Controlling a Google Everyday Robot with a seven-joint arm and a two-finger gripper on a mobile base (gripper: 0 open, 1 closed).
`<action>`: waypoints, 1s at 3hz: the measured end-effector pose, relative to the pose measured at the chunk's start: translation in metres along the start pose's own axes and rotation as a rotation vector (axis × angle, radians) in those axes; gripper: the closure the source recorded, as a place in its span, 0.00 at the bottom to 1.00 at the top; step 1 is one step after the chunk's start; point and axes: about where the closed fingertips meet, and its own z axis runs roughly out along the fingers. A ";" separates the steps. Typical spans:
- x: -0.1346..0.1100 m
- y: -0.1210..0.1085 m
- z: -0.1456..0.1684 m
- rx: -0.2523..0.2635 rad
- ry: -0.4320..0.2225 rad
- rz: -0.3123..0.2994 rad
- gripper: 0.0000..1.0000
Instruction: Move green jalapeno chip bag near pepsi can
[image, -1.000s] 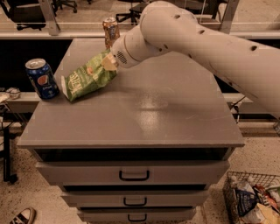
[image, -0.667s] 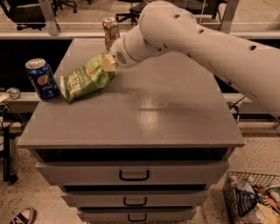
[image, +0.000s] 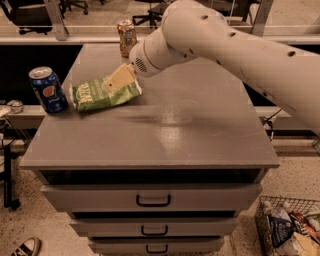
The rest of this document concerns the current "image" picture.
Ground black office chair centre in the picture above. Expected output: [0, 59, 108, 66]
[132, 0, 169, 28]

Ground top grey drawer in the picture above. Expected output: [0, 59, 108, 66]
[41, 183, 262, 212]

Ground grey drawer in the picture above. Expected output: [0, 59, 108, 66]
[41, 183, 262, 212]
[88, 237, 224, 254]
[70, 217, 238, 238]

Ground red snack bag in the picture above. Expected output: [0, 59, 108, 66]
[289, 211, 319, 242]

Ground black cable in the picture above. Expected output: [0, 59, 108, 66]
[261, 108, 284, 142]

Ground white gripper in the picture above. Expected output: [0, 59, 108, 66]
[102, 28, 187, 93]

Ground grey drawer cabinet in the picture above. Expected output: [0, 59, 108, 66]
[21, 59, 278, 241]

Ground middle grey drawer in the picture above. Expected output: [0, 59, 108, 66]
[70, 217, 238, 238]

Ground black office chair left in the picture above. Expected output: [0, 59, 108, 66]
[0, 0, 52, 35]

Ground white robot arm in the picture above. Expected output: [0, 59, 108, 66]
[129, 0, 320, 135]

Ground wire basket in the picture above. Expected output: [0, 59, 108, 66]
[255, 196, 320, 256]

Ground small round tin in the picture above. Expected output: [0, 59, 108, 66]
[7, 100, 24, 114]

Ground sneaker shoe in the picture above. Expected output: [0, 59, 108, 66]
[10, 237, 41, 256]

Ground dark blue snack bag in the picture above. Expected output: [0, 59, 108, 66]
[269, 214, 295, 248]

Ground blue pepsi can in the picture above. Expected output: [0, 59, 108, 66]
[29, 66, 68, 114]

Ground black stand leg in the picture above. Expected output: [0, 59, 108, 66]
[0, 145, 20, 210]

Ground orange soda can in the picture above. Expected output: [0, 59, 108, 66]
[117, 19, 137, 58]

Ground yellow snack bag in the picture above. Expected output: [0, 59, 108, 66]
[294, 233, 320, 256]

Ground black office chair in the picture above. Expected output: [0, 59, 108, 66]
[0, 0, 52, 35]
[132, 0, 169, 28]

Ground bottom grey drawer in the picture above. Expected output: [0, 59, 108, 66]
[88, 237, 224, 254]

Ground green jalapeno chip bag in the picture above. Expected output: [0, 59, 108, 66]
[69, 78, 142, 113]

